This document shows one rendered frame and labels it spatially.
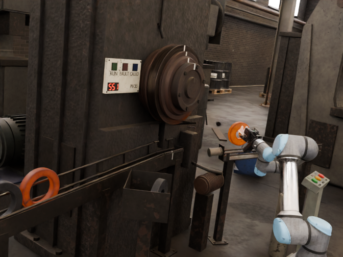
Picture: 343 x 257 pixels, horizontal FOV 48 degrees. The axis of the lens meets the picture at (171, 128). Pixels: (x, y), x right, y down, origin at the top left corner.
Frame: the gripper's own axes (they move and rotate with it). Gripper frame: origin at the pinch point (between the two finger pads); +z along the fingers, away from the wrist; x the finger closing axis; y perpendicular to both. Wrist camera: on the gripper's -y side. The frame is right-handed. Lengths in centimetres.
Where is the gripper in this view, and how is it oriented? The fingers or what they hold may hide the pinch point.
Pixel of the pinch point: (240, 130)
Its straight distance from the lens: 257.6
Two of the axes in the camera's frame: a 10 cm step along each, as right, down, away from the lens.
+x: -9.1, -0.3, -4.2
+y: 2.3, -8.8, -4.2
